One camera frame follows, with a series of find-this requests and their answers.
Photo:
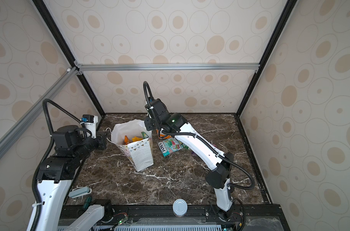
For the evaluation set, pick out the diagonal aluminium bar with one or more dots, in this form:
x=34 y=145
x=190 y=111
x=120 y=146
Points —
x=8 y=140

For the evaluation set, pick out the orange snack packet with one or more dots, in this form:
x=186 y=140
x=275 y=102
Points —
x=162 y=136

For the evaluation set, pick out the white round cap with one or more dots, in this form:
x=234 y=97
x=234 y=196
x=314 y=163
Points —
x=180 y=207

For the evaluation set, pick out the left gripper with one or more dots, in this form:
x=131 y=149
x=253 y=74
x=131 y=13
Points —
x=102 y=135

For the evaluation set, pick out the white paper bag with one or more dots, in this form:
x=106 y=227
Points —
x=139 y=153

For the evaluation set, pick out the teal Fox's candy packet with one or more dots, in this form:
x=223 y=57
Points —
x=169 y=146

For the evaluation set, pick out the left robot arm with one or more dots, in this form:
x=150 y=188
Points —
x=69 y=147

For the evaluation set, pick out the yellow snack bag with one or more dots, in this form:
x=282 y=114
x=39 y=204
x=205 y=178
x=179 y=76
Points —
x=135 y=139

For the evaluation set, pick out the grey tool handle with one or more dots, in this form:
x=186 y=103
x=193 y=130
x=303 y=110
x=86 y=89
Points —
x=80 y=192

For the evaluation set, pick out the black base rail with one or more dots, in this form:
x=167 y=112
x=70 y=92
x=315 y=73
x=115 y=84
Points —
x=197 y=218

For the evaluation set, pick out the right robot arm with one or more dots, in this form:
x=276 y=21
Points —
x=218 y=162

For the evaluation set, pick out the horizontal aluminium bar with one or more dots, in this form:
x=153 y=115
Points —
x=167 y=67

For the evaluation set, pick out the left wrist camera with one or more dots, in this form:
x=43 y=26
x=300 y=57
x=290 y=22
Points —
x=90 y=122

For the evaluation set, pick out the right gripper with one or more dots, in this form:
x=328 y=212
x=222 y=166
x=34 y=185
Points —
x=147 y=123

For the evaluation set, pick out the pink fruit candy packet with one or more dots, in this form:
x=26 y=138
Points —
x=127 y=140

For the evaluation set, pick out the green packet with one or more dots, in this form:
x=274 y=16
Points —
x=144 y=135

